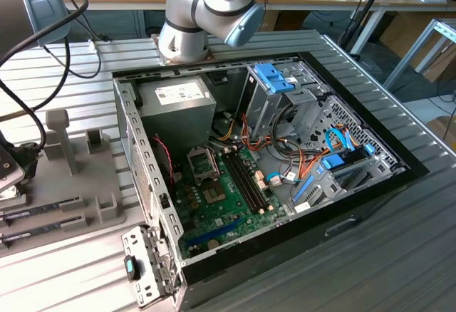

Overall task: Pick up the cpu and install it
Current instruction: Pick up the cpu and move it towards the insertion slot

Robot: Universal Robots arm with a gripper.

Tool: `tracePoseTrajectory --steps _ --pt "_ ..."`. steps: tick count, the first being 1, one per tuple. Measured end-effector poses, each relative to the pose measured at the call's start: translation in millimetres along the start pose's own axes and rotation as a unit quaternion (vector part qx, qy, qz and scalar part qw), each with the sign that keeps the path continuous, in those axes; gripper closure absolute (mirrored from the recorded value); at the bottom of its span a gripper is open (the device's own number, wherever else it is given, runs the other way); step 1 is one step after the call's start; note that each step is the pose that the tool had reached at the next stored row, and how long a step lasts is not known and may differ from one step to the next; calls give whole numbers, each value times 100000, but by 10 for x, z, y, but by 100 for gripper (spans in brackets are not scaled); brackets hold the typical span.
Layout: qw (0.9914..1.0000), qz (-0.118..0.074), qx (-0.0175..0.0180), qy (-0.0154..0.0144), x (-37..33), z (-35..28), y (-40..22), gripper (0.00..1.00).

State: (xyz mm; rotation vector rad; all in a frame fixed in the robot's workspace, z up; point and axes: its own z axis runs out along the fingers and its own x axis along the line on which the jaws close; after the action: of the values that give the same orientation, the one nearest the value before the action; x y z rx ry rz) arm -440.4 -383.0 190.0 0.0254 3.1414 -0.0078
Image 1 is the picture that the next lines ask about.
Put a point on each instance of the stacked brown cardboard boxes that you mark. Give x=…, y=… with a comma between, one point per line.
x=406, y=30

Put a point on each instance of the aluminium profile frame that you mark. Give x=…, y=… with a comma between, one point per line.
x=407, y=58

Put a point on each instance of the CPU socket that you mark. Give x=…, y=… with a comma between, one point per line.
x=213, y=194

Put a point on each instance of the black RAM slot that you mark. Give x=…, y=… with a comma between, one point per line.
x=243, y=183
x=251, y=183

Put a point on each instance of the silver coin battery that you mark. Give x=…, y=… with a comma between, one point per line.
x=212, y=244

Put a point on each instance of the small blue plastic clip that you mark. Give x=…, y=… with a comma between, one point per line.
x=369, y=150

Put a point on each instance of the blue disk carrier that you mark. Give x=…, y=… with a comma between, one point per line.
x=333, y=162

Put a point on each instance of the wooden desk white legs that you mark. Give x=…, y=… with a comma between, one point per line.
x=399, y=1

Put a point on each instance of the black latch blue button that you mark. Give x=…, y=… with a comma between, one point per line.
x=131, y=268

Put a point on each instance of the black case fan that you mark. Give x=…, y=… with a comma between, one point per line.
x=160, y=159

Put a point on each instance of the grey power supply unit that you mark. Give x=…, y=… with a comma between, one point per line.
x=178, y=123

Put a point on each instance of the RAM stick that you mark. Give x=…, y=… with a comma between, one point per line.
x=21, y=235
x=21, y=213

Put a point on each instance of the black PC case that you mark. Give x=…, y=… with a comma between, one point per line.
x=285, y=255

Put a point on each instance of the blue expansion slot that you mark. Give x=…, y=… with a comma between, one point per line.
x=213, y=232

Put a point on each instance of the blue plastic drive latch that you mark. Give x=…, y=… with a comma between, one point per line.
x=274, y=77

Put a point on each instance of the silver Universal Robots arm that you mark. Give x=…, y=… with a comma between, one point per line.
x=185, y=2

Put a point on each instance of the perforated metal cage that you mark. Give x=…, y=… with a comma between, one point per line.
x=360, y=130

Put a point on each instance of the black tripod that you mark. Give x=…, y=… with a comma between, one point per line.
x=368, y=5

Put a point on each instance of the metal expansion slot bracket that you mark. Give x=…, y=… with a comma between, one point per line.
x=133, y=240

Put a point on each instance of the small brown cardboard box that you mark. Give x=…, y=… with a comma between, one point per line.
x=441, y=127

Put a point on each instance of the grey metal disk bay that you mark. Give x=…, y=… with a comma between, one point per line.
x=320, y=192

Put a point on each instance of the grey parts rack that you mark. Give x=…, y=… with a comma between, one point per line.
x=53, y=183

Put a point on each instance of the white paper label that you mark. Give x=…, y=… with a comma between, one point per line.
x=302, y=207

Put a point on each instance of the green motherboard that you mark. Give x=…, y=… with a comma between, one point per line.
x=238, y=212

